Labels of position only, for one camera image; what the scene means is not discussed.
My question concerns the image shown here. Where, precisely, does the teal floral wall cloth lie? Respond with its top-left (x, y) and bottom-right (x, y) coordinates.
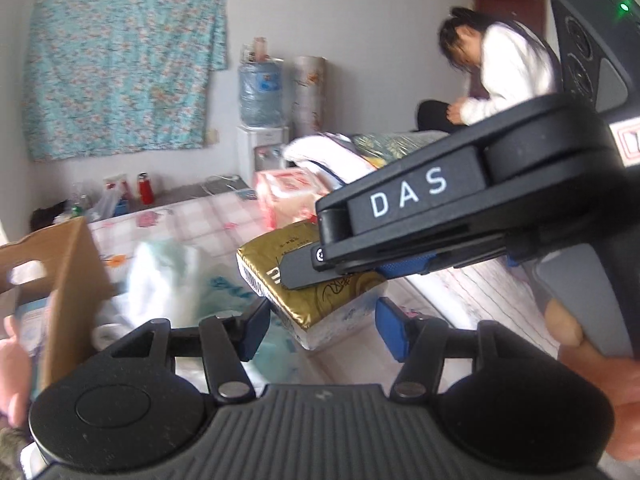
top-left (22, 0), bottom-right (228, 163)

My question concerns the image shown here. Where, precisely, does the gold tissue pack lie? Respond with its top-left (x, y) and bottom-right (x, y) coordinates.
top-left (236, 220), bottom-right (388, 351)

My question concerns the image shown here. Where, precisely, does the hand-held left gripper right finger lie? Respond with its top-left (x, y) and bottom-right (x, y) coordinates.
top-left (375, 296), bottom-right (549, 404)

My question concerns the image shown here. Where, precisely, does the white plastic bag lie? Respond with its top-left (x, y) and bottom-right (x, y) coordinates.
top-left (95, 240), bottom-right (301, 396)

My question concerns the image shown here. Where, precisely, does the white striped folded blanket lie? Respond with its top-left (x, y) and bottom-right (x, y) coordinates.
top-left (282, 132), bottom-right (371, 191)

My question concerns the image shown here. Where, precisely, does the person's right hand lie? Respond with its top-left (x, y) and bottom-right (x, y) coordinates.
top-left (545, 300), bottom-right (640, 461)

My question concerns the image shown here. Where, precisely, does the white water dispenser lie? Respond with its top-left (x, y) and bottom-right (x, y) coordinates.
top-left (236, 125), bottom-right (291, 188)

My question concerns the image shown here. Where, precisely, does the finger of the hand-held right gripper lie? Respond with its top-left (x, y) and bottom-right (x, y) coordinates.
top-left (279, 244), bottom-right (352, 291)
top-left (375, 245), bottom-right (507, 279)

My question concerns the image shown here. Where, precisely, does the red and white packet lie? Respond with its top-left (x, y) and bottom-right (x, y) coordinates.
top-left (102, 175), bottom-right (131, 202)

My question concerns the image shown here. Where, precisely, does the black cloth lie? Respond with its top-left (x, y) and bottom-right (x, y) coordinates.
top-left (31, 201), bottom-right (68, 231)

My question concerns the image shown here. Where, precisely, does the grey floral pillow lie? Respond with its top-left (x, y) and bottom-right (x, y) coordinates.
top-left (350, 130), bottom-right (451, 168)

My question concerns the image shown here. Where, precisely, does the white cable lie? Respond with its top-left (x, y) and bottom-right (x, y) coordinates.
top-left (202, 175), bottom-right (241, 193)

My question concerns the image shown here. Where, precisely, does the printed roll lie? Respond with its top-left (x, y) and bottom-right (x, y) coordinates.
top-left (292, 56), bottom-right (327, 136)

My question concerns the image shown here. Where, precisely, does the white printed quilt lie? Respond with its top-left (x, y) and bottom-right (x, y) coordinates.
top-left (385, 260), bottom-right (561, 361)

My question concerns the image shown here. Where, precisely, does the pink plush toy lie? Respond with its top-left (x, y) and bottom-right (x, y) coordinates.
top-left (0, 316), bottom-right (32, 426)

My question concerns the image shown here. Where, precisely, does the brown cardboard box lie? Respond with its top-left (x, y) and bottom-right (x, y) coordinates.
top-left (0, 217), bottom-right (117, 403)

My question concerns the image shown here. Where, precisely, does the brown door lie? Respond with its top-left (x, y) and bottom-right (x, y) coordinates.
top-left (472, 0), bottom-right (546, 41)

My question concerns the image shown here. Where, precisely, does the clear plastic bag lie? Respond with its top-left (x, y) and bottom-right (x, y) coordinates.
top-left (75, 185), bottom-right (121, 221)

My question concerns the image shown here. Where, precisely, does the light blue packet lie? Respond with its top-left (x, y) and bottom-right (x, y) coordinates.
top-left (14, 297), bottom-right (53, 396)

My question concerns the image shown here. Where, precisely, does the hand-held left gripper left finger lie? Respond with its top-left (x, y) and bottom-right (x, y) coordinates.
top-left (106, 298), bottom-right (272, 405)

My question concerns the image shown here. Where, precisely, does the pink wet wipes pack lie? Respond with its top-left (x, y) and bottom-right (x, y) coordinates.
top-left (254, 169), bottom-right (331, 231)

